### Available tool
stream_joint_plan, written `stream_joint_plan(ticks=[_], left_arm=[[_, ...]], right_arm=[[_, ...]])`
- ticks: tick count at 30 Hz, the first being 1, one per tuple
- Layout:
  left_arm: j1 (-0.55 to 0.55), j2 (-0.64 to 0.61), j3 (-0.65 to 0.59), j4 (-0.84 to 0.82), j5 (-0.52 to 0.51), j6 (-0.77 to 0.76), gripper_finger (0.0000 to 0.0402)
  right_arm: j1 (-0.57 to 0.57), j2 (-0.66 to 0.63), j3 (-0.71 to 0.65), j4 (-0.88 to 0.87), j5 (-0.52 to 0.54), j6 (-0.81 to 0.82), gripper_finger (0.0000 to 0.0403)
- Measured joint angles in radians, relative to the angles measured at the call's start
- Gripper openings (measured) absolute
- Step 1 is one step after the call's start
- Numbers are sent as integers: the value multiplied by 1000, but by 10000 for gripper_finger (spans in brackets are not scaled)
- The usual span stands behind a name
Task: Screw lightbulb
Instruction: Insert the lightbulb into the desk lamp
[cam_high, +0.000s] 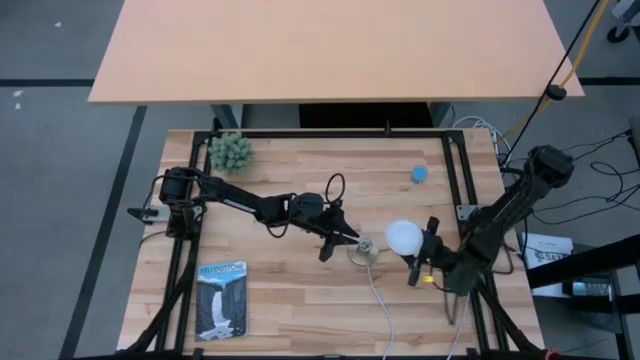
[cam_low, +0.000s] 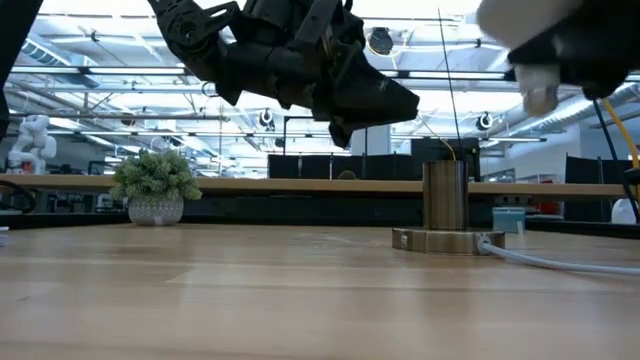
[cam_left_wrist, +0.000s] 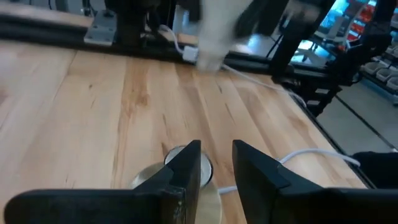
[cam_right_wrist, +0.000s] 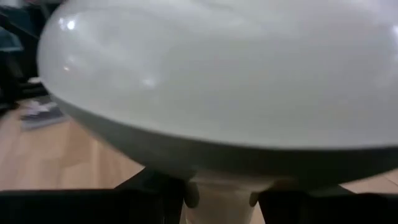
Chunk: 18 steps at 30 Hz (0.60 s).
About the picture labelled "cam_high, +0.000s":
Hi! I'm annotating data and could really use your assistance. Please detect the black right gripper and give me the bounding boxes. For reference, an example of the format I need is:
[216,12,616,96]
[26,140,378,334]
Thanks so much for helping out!
[399,216,459,287]

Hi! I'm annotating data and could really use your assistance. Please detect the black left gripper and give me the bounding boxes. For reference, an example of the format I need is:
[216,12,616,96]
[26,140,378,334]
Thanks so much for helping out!
[294,192,360,261]

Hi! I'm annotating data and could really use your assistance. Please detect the white flood lightbulb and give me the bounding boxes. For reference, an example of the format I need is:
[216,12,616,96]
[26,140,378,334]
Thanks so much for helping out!
[384,219,425,257]

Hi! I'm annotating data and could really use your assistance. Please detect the brass lamp socket base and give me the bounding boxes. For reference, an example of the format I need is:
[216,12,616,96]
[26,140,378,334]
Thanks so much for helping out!
[347,235,380,268]

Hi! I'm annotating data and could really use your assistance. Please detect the white printed box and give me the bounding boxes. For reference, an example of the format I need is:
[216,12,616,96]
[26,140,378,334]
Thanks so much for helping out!
[519,232,575,299]

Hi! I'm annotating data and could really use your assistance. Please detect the green plant in white pot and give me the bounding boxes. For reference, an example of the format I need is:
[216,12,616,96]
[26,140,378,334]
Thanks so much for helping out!
[207,131,256,176]

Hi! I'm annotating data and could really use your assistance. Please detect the Yellowstone waterfall book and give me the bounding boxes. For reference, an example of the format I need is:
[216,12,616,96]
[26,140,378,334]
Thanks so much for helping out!
[194,260,249,342]

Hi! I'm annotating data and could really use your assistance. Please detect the black metal rack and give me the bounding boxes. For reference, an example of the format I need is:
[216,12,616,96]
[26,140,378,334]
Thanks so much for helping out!
[527,234,640,360]

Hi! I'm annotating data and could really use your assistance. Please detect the tan wooden desk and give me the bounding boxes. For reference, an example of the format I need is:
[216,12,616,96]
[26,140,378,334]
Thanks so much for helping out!
[87,0,586,105]

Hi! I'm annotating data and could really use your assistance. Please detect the grey chair base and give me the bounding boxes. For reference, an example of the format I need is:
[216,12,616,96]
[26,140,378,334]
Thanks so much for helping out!
[607,0,640,44]

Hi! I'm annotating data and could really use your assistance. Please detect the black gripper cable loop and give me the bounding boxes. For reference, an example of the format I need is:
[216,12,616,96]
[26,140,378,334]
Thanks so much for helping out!
[324,173,347,205]

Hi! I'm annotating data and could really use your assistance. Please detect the white lamp cord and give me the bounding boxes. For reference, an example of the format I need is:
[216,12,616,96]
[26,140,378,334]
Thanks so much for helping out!
[366,263,396,360]

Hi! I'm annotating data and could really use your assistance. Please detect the white cable with inline switch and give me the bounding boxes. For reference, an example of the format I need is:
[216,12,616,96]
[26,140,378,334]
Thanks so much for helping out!
[444,294,472,360]

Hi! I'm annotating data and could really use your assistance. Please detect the black aluminium table frame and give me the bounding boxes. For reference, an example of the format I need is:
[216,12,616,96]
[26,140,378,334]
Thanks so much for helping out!
[117,118,551,360]

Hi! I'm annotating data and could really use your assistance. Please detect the white cable bundle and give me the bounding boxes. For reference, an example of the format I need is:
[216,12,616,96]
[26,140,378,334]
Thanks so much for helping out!
[452,115,514,161]

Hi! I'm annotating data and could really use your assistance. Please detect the black floor cables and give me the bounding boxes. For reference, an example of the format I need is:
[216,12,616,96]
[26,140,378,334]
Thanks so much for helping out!
[529,128,640,226]

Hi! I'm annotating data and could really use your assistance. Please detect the black hanging cable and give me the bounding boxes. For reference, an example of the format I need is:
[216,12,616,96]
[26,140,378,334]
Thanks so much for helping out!
[502,0,604,169]

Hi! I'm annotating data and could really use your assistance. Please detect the yellow hanging cable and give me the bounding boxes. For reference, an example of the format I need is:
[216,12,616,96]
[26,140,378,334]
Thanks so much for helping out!
[502,0,612,141]

